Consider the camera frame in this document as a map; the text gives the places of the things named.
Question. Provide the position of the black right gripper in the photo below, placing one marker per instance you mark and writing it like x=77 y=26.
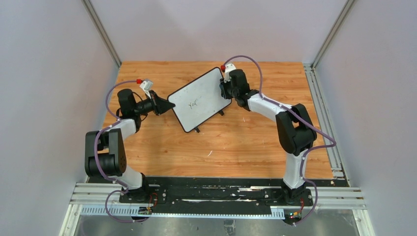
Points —
x=224 y=88

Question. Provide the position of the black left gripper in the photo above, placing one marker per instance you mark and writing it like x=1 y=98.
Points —
x=155 y=104

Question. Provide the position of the white whiteboard with black frame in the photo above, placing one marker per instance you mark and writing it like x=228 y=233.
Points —
x=199 y=100

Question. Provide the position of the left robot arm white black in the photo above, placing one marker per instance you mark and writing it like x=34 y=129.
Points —
x=105 y=154

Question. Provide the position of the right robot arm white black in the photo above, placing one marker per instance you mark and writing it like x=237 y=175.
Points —
x=294 y=127

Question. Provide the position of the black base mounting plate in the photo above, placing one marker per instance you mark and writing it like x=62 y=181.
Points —
x=204 y=197

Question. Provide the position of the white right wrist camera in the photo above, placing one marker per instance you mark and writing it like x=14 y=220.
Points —
x=227 y=69

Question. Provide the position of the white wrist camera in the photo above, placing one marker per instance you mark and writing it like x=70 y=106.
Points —
x=227 y=69
x=146 y=85

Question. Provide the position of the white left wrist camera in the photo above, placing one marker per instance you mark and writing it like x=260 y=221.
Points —
x=146 y=85

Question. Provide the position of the aluminium front rail frame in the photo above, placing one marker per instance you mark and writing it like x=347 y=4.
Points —
x=82 y=220

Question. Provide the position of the right aluminium table rail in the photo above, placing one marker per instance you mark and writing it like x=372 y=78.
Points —
x=336 y=162

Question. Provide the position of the left aluminium corner post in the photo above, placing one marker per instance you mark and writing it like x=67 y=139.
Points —
x=90 y=9

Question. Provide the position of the aluminium corner post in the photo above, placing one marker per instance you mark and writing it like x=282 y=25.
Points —
x=333 y=32
x=90 y=9

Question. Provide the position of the right aluminium corner post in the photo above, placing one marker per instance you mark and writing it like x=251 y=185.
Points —
x=333 y=32

